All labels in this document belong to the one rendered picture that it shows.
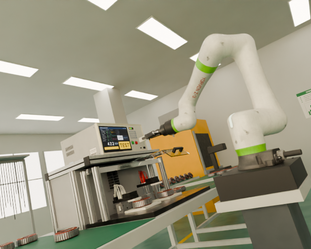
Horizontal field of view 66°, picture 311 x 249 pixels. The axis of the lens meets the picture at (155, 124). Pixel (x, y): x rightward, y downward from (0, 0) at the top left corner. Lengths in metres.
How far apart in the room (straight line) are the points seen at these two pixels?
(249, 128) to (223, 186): 0.26
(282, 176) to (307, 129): 5.46
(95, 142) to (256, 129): 0.92
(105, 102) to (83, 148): 4.37
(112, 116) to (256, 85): 4.73
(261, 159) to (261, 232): 0.28
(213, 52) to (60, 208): 1.22
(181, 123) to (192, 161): 3.71
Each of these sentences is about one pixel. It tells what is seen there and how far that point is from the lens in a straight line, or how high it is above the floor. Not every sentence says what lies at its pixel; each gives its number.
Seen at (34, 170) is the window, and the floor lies 2.12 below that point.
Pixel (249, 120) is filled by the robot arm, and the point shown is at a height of 1.03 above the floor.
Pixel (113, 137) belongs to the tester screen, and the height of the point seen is 1.22.
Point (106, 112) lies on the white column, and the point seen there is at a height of 2.70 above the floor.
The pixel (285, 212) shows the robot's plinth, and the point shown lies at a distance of 1.05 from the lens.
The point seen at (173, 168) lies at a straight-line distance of 5.32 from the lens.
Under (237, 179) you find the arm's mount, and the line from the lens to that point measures 1.01.
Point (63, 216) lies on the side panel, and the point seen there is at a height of 0.84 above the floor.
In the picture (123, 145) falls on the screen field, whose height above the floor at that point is 1.17.
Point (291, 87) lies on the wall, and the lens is 6.50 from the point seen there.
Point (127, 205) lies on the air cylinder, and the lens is 1.49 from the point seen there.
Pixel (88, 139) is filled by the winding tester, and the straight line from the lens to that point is 1.55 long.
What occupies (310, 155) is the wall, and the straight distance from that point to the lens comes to 6.41.
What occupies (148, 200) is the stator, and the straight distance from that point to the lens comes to 1.37.
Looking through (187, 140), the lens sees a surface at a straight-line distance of 5.10.
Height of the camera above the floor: 0.90
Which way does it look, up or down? 12 degrees up
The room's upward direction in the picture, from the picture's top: 16 degrees counter-clockwise
